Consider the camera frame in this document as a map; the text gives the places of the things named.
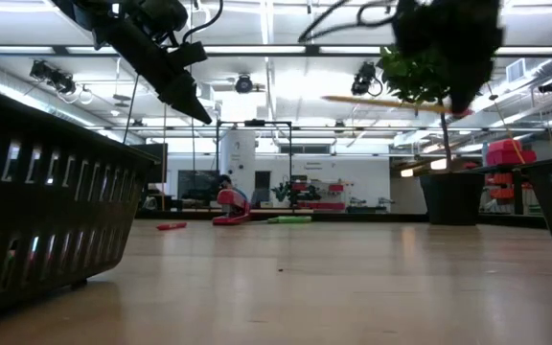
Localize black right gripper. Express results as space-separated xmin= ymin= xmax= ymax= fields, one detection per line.
xmin=393 ymin=0 xmax=505 ymax=116

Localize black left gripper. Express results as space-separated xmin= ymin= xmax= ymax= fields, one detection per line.
xmin=53 ymin=0 xmax=214 ymax=126

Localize yellow pencil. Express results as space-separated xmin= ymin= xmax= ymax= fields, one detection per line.
xmin=321 ymin=94 xmax=474 ymax=119

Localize red storage bins stack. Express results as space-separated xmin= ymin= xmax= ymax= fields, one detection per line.
xmin=484 ymin=138 xmax=539 ymax=167

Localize shelf with red bins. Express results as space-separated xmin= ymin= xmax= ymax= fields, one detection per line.
xmin=294 ymin=179 xmax=354 ymax=212

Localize round black ceiling lamp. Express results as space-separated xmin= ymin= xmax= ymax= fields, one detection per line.
xmin=234 ymin=74 xmax=256 ymax=95

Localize black monitor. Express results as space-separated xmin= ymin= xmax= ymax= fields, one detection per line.
xmin=131 ymin=142 xmax=170 ymax=184

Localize white cylindrical column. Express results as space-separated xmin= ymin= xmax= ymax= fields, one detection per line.
xmin=218 ymin=128 xmax=257 ymax=193

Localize person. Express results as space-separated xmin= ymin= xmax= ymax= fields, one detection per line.
xmin=216 ymin=173 xmax=251 ymax=202

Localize green plant in black pot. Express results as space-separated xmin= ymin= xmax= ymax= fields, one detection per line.
xmin=376 ymin=45 xmax=495 ymax=226

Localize red stapler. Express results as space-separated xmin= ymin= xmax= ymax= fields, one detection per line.
xmin=211 ymin=188 xmax=252 ymax=226

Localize black shelf rack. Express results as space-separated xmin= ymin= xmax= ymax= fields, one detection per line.
xmin=467 ymin=162 xmax=541 ymax=217

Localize black metal gantry frame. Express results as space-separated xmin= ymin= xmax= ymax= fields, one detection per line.
xmin=215 ymin=119 xmax=294 ymax=207

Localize dark wall board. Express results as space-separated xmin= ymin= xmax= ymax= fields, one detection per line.
xmin=176 ymin=170 xmax=219 ymax=202

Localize black overhead camera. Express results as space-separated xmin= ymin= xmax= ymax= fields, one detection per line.
xmin=351 ymin=60 xmax=383 ymax=97

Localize black ceiling camera cluster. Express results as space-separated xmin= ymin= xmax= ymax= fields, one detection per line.
xmin=29 ymin=59 xmax=79 ymax=96

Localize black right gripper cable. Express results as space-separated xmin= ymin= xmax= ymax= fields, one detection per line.
xmin=297 ymin=0 xmax=400 ymax=44

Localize green handled scissors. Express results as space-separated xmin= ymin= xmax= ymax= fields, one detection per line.
xmin=266 ymin=215 xmax=313 ymax=225

